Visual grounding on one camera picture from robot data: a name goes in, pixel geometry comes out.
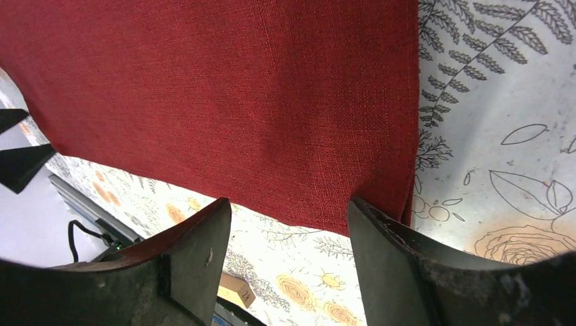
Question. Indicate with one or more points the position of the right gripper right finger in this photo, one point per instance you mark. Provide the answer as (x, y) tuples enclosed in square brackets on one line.
[(407, 278)]

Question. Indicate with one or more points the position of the light wooden block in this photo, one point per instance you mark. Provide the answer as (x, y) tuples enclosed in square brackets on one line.
[(236, 291)]

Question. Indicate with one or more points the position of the dark red cloth napkin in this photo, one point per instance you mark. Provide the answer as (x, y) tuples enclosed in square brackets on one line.
[(288, 108)]

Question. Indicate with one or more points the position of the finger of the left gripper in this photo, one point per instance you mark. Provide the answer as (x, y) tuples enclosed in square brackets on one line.
[(11, 117), (20, 165)]

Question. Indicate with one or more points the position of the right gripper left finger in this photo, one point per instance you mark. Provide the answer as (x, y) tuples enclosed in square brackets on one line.
[(44, 296)]

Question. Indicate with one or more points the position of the floral patterned table mat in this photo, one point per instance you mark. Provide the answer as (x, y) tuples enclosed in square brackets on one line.
[(494, 170)]

